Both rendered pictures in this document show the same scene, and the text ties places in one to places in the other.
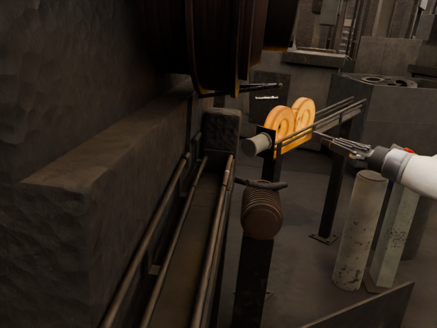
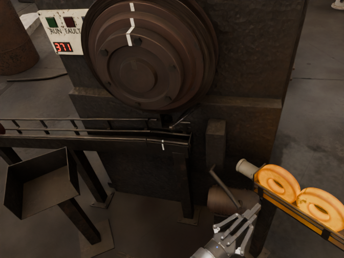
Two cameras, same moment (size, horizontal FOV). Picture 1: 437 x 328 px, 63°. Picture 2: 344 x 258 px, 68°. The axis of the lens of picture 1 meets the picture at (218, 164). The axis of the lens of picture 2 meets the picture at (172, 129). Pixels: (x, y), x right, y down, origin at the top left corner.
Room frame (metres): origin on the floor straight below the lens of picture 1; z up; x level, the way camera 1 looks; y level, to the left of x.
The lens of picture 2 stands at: (1.00, -0.77, 1.55)
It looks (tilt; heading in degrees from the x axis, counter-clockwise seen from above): 44 degrees down; 106
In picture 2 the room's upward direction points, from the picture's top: 9 degrees counter-clockwise
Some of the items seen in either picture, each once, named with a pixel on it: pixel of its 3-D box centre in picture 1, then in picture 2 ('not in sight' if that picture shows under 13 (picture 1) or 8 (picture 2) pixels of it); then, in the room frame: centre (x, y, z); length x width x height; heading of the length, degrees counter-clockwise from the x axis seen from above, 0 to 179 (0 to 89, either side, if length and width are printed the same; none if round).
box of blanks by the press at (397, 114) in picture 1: (390, 122); not in sight; (3.08, -1.46, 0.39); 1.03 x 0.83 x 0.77; 101
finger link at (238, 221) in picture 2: (346, 149); (232, 228); (1.04, -0.39, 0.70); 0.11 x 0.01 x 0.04; 52
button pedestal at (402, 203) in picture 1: (397, 222); not in sight; (1.36, -0.78, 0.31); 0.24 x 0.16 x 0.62; 176
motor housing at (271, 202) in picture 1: (253, 259); (230, 221); (1.06, -0.15, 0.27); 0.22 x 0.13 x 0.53; 176
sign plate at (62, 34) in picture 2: not in sight; (75, 33); (0.41, 0.14, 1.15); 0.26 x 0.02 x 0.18; 176
